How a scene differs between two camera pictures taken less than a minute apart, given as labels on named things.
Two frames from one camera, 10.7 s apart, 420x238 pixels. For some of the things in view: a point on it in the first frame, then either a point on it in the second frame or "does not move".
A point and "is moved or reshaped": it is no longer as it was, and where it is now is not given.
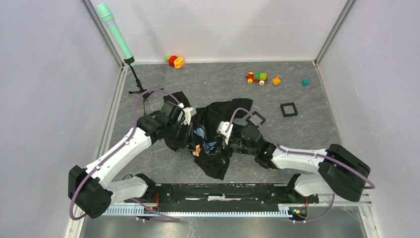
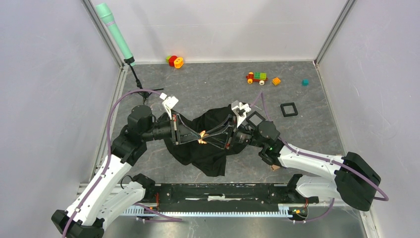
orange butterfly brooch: x=197 y=152 → x=203 y=134
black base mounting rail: x=222 y=197 does not move
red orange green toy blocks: x=177 y=62 does not move
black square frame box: x=292 y=108 does not move
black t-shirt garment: x=210 y=135 is moved or reshaped
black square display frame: x=253 y=124 does not move
